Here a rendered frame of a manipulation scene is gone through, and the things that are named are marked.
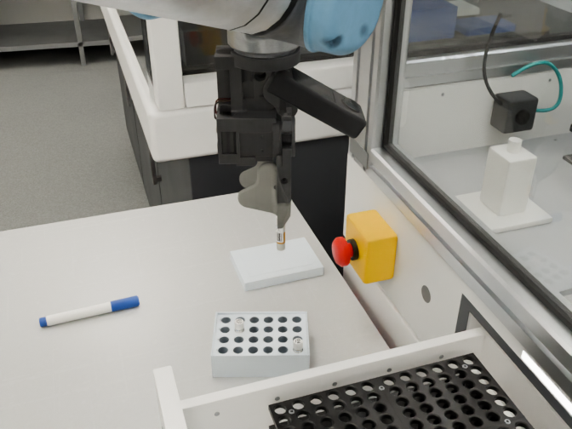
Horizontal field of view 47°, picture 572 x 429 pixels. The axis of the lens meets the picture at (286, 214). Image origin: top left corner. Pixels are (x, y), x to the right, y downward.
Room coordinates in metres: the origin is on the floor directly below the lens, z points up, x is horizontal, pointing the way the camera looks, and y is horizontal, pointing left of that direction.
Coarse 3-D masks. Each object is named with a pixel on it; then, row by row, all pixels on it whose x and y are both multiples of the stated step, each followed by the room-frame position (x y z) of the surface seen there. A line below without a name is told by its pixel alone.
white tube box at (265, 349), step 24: (216, 312) 0.68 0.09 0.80; (240, 312) 0.68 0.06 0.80; (264, 312) 0.68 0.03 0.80; (288, 312) 0.68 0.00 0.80; (216, 336) 0.64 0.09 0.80; (240, 336) 0.64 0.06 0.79; (264, 336) 0.64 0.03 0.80; (288, 336) 0.64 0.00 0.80; (216, 360) 0.60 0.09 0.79; (240, 360) 0.60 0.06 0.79; (264, 360) 0.60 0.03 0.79; (288, 360) 0.60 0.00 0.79
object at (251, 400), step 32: (384, 352) 0.50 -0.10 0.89; (416, 352) 0.51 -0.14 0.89; (448, 352) 0.52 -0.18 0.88; (480, 352) 0.53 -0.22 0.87; (256, 384) 0.46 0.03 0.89; (288, 384) 0.46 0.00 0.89; (320, 384) 0.47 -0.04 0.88; (512, 384) 0.48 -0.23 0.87; (192, 416) 0.43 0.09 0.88; (224, 416) 0.44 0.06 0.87; (256, 416) 0.45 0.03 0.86; (512, 416) 0.47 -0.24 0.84; (544, 416) 0.43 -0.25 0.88
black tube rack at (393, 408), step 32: (352, 384) 0.46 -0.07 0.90; (384, 384) 0.46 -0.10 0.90; (416, 384) 0.46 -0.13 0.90; (448, 384) 0.46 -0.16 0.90; (480, 384) 0.46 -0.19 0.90; (320, 416) 0.42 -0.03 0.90; (352, 416) 0.42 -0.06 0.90; (384, 416) 0.42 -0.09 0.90; (416, 416) 0.42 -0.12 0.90; (448, 416) 0.44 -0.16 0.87; (480, 416) 0.42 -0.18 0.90
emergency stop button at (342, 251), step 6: (336, 240) 0.72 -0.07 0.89; (342, 240) 0.71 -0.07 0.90; (336, 246) 0.71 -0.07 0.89; (342, 246) 0.70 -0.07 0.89; (348, 246) 0.70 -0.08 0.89; (336, 252) 0.71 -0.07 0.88; (342, 252) 0.70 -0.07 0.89; (348, 252) 0.70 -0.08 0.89; (336, 258) 0.71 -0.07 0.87; (342, 258) 0.70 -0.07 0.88; (348, 258) 0.70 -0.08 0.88; (342, 264) 0.70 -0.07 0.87; (348, 264) 0.70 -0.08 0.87
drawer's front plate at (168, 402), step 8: (160, 368) 0.45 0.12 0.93; (168, 368) 0.45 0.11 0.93; (160, 376) 0.44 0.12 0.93; (168, 376) 0.44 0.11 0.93; (160, 384) 0.43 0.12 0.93; (168, 384) 0.43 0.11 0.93; (160, 392) 0.42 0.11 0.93; (168, 392) 0.42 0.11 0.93; (176, 392) 0.42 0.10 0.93; (160, 400) 0.41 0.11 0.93; (168, 400) 0.41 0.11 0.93; (176, 400) 0.41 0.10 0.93; (160, 408) 0.41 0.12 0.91; (168, 408) 0.40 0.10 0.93; (176, 408) 0.40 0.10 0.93; (160, 416) 0.44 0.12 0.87; (168, 416) 0.39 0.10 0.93; (176, 416) 0.39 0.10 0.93; (168, 424) 0.38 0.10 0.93; (176, 424) 0.38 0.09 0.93; (184, 424) 0.38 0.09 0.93
